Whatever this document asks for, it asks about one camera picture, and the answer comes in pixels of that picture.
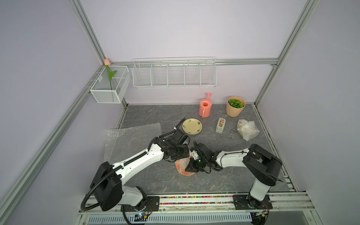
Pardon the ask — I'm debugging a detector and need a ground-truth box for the cream beige plate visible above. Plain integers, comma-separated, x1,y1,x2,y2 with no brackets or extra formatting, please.
182,118,203,135

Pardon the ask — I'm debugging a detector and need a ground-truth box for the bubble wrap sheet pile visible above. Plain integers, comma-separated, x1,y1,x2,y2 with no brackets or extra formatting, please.
104,123,162,164

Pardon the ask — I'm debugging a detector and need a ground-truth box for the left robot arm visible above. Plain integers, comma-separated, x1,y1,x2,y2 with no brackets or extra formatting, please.
80,128,190,211

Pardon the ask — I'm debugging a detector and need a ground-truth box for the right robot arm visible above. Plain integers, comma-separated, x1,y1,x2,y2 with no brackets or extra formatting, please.
185,142,283,209

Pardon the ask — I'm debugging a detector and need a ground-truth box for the pink watering can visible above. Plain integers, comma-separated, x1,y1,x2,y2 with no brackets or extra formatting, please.
199,93,212,118

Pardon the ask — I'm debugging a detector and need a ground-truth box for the potted green plant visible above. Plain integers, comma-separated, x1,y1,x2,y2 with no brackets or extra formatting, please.
226,96,246,117

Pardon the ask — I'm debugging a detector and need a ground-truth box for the pink artificial tulip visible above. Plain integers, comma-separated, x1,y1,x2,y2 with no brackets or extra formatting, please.
104,59,117,90

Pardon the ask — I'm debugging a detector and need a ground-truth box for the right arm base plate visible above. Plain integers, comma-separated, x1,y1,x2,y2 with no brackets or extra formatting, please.
233,194,273,210

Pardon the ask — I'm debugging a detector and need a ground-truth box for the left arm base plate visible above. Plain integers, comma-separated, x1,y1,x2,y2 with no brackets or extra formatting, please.
122,196,160,212

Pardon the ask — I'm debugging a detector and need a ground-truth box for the long white wire basket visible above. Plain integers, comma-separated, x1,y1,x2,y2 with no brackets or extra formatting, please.
132,57,218,88

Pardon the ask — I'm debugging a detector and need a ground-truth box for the small white wire basket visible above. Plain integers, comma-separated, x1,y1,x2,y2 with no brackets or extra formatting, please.
90,66,131,104

